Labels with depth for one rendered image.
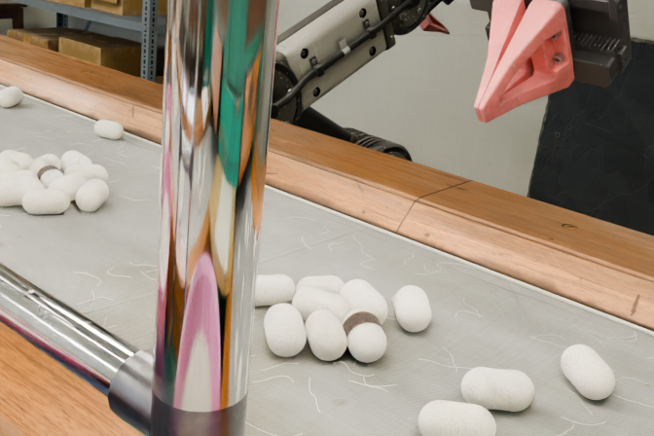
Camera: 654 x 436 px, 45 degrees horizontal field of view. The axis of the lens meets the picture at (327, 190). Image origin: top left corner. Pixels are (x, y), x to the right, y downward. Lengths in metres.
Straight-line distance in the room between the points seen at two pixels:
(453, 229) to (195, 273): 0.44
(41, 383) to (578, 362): 0.26
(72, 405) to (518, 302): 0.30
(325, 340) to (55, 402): 0.14
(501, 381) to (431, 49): 2.40
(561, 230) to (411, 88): 2.23
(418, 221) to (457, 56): 2.12
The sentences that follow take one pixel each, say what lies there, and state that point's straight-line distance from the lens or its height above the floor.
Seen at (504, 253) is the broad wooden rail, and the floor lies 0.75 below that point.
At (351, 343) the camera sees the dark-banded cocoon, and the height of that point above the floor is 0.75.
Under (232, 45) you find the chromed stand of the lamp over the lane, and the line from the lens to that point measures 0.16.
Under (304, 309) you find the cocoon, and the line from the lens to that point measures 0.46.
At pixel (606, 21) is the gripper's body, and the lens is 0.55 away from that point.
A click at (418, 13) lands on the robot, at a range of 1.22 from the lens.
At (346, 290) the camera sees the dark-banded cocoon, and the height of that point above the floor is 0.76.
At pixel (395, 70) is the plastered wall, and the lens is 2.85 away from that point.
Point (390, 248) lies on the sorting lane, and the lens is 0.59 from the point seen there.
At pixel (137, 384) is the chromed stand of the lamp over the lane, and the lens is 0.21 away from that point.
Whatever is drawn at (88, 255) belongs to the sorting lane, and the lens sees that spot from 0.55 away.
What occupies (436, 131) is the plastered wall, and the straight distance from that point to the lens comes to 2.79.
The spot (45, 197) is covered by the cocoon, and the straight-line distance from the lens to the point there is 0.61.
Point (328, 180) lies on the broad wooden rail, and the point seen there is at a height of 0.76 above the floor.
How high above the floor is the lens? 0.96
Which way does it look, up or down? 18 degrees down
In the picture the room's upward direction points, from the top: 6 degrees clockwise
